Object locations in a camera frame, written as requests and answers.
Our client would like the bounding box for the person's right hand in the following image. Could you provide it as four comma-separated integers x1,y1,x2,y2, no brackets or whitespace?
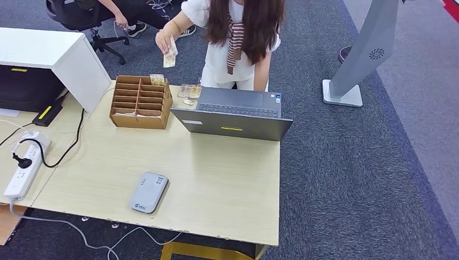
155,28,179,55

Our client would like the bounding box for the seated person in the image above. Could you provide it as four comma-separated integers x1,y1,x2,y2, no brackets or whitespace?
96,0,197,39

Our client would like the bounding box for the brown slotted card holder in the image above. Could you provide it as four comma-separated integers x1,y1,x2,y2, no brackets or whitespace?
109,74,174,130

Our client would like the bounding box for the grey card reader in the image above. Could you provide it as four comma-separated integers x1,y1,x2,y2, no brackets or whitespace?
129,171,170,215

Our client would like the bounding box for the black office chair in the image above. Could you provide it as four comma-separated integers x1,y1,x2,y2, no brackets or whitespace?
44,0,130,66

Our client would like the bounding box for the grey laptop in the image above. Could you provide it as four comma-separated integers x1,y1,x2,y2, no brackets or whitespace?
169,86,295,142

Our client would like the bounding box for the black box with yellow label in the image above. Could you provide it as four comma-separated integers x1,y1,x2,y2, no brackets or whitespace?
31,96,69,127

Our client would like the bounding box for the black monitor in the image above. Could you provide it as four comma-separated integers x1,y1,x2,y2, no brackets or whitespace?
0,64,66,113

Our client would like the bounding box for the purple round base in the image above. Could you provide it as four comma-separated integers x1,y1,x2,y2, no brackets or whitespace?
338,45,354,64

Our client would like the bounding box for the white power strip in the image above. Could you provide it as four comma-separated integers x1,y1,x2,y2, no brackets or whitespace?
3,131,53,201

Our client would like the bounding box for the grey kiosk stand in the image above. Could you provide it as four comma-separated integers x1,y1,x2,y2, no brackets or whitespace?
322,0,401,108

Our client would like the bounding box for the red floor strip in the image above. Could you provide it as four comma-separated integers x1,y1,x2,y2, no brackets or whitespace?
442,0,459,24

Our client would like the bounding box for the white charger with cable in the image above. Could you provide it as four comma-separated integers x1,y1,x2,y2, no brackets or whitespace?
12,130,41,153

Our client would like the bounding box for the thin black desk cable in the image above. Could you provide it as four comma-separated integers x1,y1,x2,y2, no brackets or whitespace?
0,122,33,146

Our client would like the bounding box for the black plug with cable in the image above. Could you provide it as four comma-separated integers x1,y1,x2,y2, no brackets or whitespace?
11,107,86,170

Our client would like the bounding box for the white floor cable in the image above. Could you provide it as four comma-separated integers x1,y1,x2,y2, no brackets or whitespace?
86,226,182,260

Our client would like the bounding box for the grey power strip cord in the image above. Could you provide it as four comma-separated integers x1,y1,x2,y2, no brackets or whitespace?
8,199,94,249

